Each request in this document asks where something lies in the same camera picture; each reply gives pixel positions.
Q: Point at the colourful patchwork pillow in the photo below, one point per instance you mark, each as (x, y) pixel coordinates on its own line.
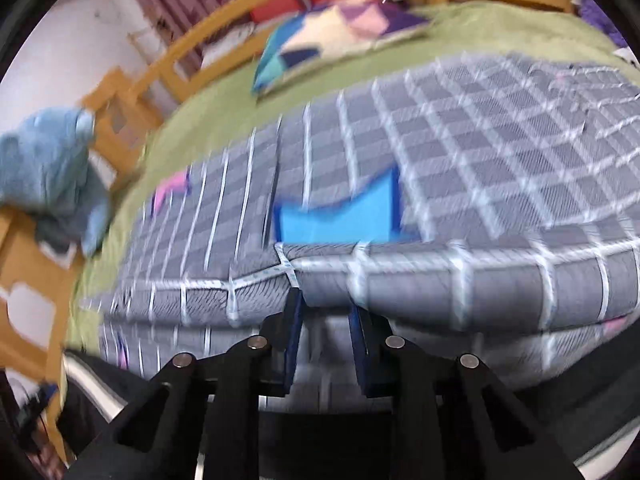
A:
(340, 30)

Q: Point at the black pants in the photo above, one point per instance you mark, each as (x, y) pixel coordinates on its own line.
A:
(90, 420)

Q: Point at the red box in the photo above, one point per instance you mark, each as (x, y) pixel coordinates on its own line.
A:
(272, 10)

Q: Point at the grey checkered blanket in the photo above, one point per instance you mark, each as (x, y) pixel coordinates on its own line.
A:
(450, 160)

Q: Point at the wooden bed frame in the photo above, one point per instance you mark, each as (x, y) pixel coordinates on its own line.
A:
(165, 67)

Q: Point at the purple plush toy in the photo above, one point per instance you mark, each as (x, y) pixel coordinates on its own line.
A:
(592, 15)

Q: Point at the green bed sheet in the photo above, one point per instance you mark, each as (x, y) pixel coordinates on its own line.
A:
(225, 110)

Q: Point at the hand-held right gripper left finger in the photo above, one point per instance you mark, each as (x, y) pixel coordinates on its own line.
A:
(294, 332)

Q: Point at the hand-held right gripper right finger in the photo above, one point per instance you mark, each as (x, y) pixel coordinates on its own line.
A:
(361, 350)

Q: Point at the blue plush toy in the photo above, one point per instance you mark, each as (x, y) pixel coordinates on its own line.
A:
(45, 170)

